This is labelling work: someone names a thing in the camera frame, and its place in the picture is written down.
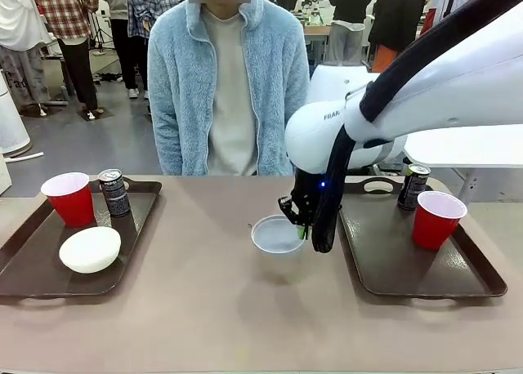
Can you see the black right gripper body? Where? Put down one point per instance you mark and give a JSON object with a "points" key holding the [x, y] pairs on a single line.
{"points": [[305, 190]]}

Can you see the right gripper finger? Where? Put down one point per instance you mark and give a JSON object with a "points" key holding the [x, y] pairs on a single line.
{"points": [[309, 232], [288, 210]]}

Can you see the white bowl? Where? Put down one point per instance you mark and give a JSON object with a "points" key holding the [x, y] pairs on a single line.
{"points": [[90, 249], [274, 237]]}

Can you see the black drink can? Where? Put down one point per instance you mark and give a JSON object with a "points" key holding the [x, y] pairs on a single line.
{"points": [[410, 190], [116, 198]]}

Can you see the red plastic cup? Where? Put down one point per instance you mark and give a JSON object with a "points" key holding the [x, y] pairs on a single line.
{"points": [[73, 206], [433, 227]]}

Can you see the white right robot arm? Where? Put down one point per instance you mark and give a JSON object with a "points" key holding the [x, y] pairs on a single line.
{"points": [[449, 84]]}

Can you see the brown serving tray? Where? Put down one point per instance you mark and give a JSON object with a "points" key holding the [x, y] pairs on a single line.
{"points": [[388, 259], [32, 268]]}

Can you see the person in blue fleece jacket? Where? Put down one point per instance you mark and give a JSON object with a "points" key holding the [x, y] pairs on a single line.
{"points": [[180, 84]]}

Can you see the white side table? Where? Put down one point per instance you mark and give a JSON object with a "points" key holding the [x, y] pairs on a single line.
{"points": [[470, 149]]}

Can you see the person in black top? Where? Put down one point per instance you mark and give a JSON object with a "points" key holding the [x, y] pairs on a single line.
{"points": [[347, 19]]}

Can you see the person in black and orange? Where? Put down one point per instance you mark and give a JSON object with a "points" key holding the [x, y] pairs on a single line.
{"points": [[392, 27]]}

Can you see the person in white and red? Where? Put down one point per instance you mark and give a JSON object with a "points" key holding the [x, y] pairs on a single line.
{"points": [[449, 2]]}

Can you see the person in blue plaid shirt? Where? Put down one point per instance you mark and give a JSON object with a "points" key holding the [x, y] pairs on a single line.
{"points": [[137, 23]]}

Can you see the person in red plaid shirt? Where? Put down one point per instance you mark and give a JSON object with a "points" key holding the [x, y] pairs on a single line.
{"points": [[69, 31]]}

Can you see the white air purifier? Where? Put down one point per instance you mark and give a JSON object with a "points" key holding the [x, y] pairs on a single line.
{"points": [[12, 121]]}

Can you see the person in white top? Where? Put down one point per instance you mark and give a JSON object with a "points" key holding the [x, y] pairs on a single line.
{"points": [[20, 43]]}

